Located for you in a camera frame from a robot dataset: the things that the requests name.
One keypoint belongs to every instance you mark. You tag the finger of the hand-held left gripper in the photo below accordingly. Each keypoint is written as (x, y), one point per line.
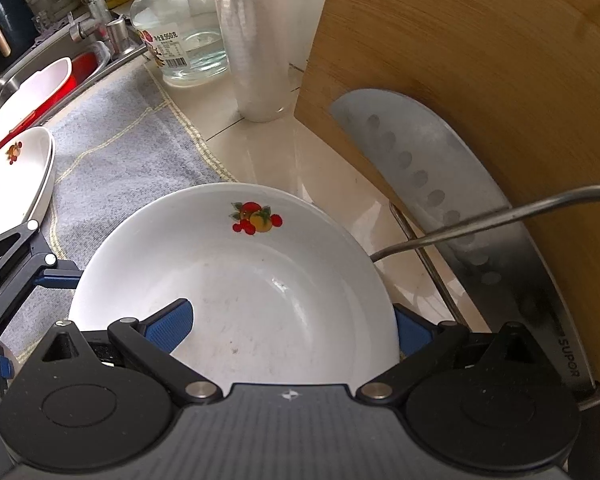
(55, 279)

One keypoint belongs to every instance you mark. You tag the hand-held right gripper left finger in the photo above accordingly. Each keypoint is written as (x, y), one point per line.
(172, 327)

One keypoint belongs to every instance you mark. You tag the bamboo cutting board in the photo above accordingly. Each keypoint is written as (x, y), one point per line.
(480, 60)

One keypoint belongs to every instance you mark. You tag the metal faucet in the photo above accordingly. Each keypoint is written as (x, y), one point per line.
(92, 10)

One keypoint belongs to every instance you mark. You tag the red plastic basin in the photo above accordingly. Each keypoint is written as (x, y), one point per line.
(82, 67)

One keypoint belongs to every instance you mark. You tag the white fruit-print plate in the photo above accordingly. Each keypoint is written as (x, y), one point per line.
(260, 285)
(50, 175)
(10, 185)

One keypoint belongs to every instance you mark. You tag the cling film roll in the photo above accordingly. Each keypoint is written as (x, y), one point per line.
(252, 60)

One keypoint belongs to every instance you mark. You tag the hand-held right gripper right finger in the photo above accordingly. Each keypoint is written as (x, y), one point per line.
(414, 335)

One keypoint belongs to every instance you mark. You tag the dark blue air fryer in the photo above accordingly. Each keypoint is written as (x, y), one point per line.
(5, 25)

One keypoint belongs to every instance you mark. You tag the grey checked towel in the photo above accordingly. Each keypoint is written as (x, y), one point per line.
(130, 150)

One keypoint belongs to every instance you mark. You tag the glass jar with lid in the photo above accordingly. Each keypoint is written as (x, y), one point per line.
(190, 35)

